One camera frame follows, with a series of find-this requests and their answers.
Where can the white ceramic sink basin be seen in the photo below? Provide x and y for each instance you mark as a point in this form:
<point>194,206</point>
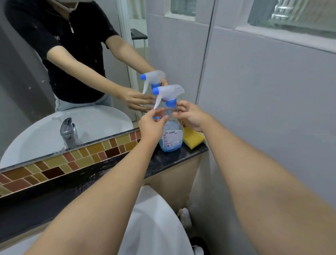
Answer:
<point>157,228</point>

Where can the person's left hand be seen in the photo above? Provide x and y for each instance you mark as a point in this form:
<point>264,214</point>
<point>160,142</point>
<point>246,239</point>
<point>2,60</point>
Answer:
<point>152,128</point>

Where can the small white bottle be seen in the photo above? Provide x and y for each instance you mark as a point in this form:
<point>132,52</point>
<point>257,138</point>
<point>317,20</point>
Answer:
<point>185,218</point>

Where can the brown mosaic tile strip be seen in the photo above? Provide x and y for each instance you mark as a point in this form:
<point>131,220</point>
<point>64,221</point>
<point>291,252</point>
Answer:
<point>65,163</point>

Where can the white blue spray trigger head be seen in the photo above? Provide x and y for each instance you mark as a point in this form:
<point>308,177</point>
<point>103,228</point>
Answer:
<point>168,93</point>

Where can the glass block window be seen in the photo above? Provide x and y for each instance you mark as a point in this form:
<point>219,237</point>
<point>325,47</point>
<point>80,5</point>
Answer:
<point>296,13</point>

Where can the black stone ledge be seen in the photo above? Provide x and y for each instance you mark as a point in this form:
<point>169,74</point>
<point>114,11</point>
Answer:
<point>78,189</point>

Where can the person's right forearm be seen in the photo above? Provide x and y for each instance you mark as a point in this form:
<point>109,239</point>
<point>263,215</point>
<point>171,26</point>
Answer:
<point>275,197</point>

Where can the person's left forearm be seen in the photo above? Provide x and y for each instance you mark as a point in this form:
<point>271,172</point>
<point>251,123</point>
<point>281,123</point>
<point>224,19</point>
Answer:
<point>99,205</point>

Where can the yellow sponge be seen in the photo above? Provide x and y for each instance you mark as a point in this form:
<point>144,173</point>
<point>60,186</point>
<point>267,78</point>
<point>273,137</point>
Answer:
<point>193,138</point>

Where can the clear hand soap bottle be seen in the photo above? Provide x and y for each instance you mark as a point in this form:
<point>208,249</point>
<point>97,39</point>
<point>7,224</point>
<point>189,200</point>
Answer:
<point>172,136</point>

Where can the wall mirror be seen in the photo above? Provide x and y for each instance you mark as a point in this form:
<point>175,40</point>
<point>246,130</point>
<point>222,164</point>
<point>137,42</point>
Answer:
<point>39,78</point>

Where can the person's right hand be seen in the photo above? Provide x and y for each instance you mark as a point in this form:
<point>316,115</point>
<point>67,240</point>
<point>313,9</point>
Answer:
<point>193,115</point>

